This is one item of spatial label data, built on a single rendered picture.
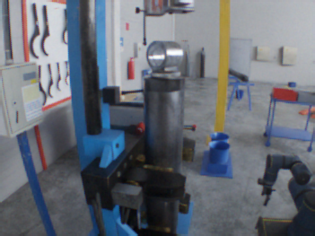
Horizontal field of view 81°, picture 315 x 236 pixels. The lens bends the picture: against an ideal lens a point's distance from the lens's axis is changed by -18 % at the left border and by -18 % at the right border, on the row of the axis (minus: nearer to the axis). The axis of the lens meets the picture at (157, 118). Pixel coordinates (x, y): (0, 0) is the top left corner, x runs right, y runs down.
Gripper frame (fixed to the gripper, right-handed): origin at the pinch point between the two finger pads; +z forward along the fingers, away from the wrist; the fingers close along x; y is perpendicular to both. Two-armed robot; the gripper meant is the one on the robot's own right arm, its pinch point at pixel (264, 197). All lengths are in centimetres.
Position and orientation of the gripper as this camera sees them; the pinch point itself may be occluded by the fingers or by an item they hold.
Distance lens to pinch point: 186.8
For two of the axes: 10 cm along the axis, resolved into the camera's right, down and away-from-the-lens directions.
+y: 9.7, 0.8, -2.4
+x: 2.5, -3.1, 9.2
